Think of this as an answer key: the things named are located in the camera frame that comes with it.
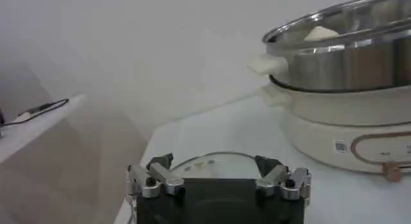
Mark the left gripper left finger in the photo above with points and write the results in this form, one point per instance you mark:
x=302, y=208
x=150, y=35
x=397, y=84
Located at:
x=160, y=175

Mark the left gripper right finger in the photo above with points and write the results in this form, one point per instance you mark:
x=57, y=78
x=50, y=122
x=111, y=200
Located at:
x=282, y=180

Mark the white steamed bun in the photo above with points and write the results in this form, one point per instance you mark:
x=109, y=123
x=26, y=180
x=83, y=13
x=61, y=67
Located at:
x=321, y=33

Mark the round glass lid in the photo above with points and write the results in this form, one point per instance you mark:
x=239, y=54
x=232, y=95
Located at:
x=221, y=167

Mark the white electric pot base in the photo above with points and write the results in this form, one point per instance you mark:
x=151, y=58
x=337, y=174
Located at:
x=321, y=129

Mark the steel perforated steamer basket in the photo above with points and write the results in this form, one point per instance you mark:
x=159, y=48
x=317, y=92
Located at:
x=337, y=68

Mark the white side desk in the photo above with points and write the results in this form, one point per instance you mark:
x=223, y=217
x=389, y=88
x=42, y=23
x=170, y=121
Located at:
x=29, y=132

